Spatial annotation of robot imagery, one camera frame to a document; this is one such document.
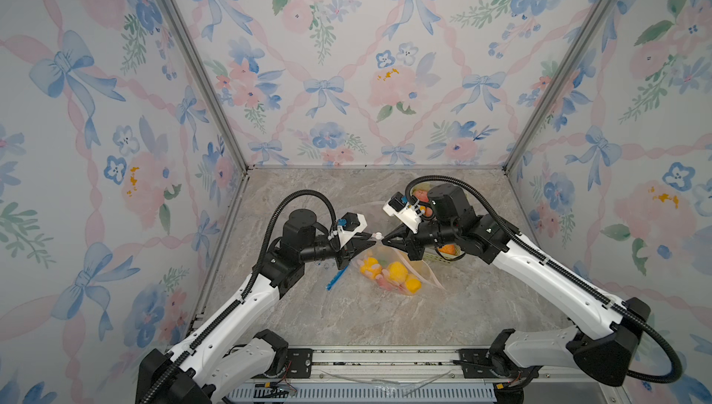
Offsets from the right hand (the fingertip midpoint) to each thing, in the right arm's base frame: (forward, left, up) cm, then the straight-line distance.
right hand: (387, 239), depth 68 cm
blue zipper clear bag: (+1, +15, -27) cm, 30 cm away
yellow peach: (-2, +5, -11) cm, 12 cm away
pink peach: (-4, 0, -17) cm, 17 cm away
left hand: (+1, +4, 0) cm, 4 cm away
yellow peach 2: (-4, -3, -11) cm, 12 cm away
